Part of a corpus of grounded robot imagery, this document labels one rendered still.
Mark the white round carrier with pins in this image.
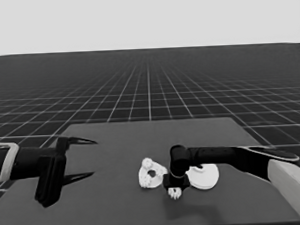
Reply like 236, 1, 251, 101
137, 157, 169, 190

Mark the large thick white disc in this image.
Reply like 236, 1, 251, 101
184, 163, 220, 192

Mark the small white toothed gear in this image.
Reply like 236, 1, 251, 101
139, 176, 154, 190
140, 156, 155, 171
167, 186, 184, 202

